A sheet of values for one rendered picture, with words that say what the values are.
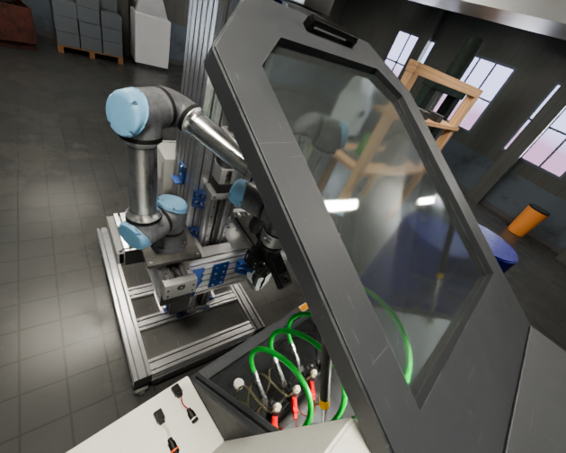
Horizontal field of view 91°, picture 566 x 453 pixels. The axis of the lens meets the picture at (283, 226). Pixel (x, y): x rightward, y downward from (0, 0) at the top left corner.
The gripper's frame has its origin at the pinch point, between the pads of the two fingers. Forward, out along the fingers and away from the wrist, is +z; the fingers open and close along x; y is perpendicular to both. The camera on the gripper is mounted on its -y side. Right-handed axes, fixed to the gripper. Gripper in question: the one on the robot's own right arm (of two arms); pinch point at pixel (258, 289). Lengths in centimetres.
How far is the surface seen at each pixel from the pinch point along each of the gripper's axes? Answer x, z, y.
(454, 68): -538, -91, 162
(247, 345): -0.7, 29.4, -4.9
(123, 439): 44, 26, -9
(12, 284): 62, 124, 144
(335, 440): 28, -30, -39
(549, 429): -14, -25, -67
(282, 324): -19.4, 29.5, -5.5
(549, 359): -37, -25, -66
